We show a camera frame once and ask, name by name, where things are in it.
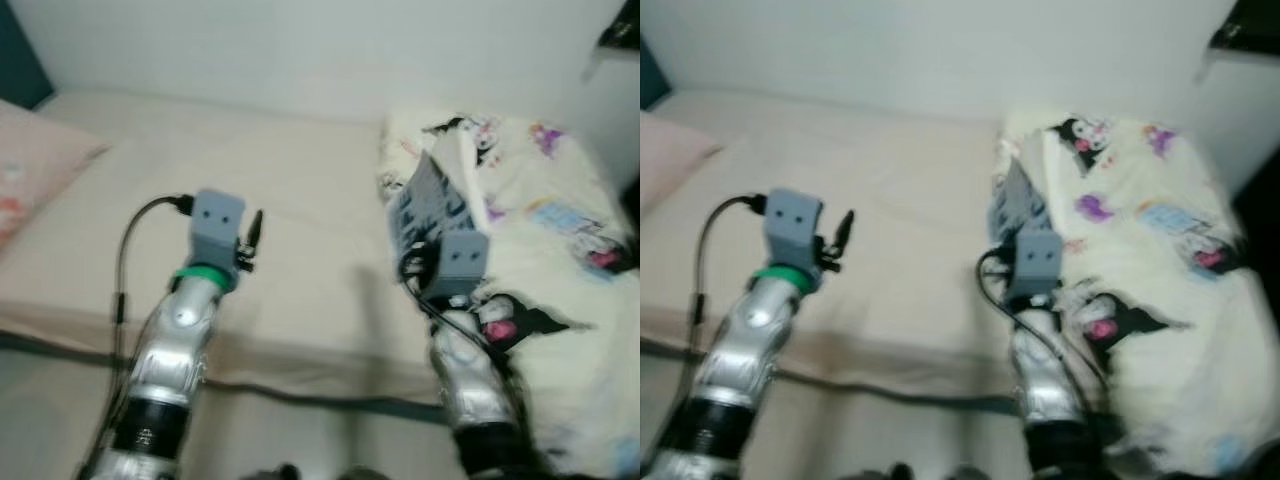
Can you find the cream cartoon print blanket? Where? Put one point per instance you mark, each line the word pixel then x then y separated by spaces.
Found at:
pixel 1150 280
pixel 560 260

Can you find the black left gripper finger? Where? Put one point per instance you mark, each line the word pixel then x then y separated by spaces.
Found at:
pixel 846 228
pixel 256 230

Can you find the pink patterned pillow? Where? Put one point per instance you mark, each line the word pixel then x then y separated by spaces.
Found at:
pixel 670 160
pixel 35 165

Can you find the black wall shelf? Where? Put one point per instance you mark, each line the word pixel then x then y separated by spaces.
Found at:
pixel 622 25
pixel 1250 25

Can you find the mattress with cream sheet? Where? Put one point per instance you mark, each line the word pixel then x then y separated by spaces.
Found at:
pixel 880 180
pixel 250 180

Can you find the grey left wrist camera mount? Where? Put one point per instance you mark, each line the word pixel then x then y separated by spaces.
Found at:
pixel 797 225
pixel 218 225

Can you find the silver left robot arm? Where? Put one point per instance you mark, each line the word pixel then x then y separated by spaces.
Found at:
pixel 745 340
pixel 180 340

